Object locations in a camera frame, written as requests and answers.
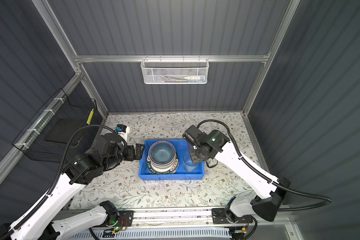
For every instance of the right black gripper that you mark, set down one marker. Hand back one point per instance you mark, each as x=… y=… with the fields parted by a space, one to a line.
x=193 y=158

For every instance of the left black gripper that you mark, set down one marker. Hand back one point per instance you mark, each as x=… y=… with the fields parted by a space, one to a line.
x=139 y=151

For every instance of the dark blue ceramic bowl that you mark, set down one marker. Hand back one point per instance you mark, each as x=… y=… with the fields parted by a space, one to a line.
x=162 y=150

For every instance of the blue plastic cup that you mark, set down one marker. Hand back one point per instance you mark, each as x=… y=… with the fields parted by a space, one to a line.
x=189 y=163

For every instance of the blue plastic bin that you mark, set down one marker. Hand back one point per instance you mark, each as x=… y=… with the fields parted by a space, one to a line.
x=181 y=173

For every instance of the green rimmed white plate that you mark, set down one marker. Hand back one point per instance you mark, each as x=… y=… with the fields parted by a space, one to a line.
x=157 y=173

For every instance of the light green bowl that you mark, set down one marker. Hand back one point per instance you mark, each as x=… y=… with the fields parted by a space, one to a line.
x=166 y=169

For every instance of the pink ceramic bowl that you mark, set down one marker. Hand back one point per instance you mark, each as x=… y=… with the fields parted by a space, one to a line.
x=162 y=162

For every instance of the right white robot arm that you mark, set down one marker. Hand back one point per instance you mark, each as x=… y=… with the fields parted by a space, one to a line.
x=266 y=199

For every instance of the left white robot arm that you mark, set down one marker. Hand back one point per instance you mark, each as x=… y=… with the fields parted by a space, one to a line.
x=38 y=222

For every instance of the yellow tag on basket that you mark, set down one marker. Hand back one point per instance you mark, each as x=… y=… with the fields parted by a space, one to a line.
x=90 y=116

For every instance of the white tube in basket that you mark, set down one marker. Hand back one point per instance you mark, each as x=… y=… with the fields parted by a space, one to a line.
x=195 y=79

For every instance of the black pad in basket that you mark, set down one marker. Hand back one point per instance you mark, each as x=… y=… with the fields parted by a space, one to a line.
x=62 y=131

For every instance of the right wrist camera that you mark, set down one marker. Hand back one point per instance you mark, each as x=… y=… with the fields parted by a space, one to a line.
x=191 y=135

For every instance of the white wire mesh basket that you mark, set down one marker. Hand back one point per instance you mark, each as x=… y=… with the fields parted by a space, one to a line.
x=171 y=71

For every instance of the black wire basket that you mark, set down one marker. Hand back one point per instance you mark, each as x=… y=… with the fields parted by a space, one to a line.
x=75 y=106

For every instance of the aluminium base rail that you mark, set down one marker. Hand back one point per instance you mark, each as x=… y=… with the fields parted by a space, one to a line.
x=192 y=223

